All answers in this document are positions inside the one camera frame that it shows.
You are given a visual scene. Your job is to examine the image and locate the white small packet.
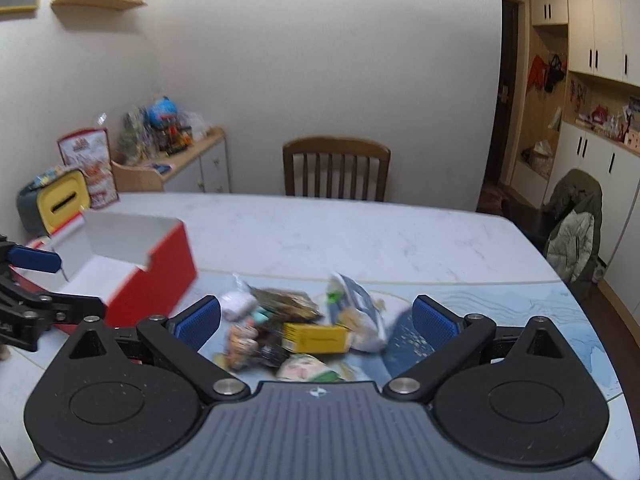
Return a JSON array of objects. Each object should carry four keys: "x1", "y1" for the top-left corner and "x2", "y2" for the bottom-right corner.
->
[{"x1": 218, "y1": 274, "x2": 258, "y2": 322}]

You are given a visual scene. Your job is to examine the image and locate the red and white cardboard box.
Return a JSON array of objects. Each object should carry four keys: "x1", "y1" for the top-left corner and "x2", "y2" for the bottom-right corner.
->
[{"x1": 14, "y1": 210, "x2": 198, "y2": 327}]

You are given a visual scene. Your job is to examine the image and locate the brown foil snack packet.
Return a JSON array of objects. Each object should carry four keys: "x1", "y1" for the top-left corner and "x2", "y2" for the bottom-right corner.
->
[{"x1": 250, "y1": 287, "x2": 323, "y2": 323}]

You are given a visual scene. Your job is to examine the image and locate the yellow grey tissue box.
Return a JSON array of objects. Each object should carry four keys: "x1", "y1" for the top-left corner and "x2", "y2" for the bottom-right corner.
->
[{"x1": 15, "y1": 167, "x2": 91, "y2": 237}]

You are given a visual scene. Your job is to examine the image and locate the red white snack bag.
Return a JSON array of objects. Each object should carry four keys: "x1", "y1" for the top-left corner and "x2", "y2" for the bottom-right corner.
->
[{"x1": 58, "y1": 129, "x2": 118, "y2": 209}]

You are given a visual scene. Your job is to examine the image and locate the green jacket on chair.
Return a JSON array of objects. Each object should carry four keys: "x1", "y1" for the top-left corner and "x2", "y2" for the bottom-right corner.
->
[{"x1": 542, "y1": 168, "x2": 603, "y2": 286}]

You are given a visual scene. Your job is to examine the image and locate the wooden sideboard cabinet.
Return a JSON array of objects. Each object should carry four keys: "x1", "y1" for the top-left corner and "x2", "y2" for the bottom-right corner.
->
[{"x1": 112, "y1": 127, "x2": 231, "y2": 194}]

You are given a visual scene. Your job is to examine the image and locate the blue globe toy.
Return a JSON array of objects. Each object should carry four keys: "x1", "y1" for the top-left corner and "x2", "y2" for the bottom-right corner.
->
[{"x1": 145, "y1": 96, "x2": 178, "y2": 129}]

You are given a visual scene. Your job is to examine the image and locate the brown wooden chair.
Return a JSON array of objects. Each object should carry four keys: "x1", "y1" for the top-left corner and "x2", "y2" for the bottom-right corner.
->
[{"x1": 282, "y1": 136, "x2": 392, "y2": 203}]

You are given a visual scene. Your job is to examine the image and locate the wooden wall shelf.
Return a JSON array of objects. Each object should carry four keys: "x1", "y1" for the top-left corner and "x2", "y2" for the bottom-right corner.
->
[{"x1": 51, "y1": 0, "x2": 146, "y2": 12}]

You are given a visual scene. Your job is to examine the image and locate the white wall cupboards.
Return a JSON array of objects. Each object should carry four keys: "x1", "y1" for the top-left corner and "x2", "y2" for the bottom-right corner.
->
[{"x1": 508, "y1": 0, "x2": 640, "y2": 321}]

